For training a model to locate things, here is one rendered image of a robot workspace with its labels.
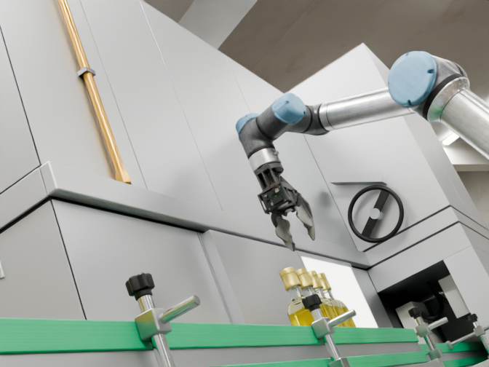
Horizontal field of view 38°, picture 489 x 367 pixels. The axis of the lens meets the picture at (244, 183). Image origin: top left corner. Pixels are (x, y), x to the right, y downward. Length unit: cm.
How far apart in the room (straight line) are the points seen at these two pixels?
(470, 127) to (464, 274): 118
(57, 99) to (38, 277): 38
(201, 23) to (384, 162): 235
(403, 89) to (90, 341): 99
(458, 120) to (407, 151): 123
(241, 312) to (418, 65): 64
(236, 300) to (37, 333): 96
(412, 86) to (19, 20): 81
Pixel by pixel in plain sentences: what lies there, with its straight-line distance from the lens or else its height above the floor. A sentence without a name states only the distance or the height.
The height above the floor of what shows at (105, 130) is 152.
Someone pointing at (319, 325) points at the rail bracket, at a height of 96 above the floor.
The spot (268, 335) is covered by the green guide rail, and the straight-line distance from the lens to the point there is 103.
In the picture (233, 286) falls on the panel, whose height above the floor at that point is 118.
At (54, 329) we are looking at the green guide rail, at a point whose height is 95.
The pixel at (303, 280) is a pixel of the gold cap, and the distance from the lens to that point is 161.
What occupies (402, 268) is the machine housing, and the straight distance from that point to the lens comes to 265.
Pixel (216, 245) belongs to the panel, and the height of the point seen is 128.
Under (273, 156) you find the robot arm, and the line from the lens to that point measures 179.
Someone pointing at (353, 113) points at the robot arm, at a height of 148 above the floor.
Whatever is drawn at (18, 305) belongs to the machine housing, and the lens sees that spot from 131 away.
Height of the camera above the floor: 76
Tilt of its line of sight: 22 degrees up
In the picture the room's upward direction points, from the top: 23 degrees counter-clockwise
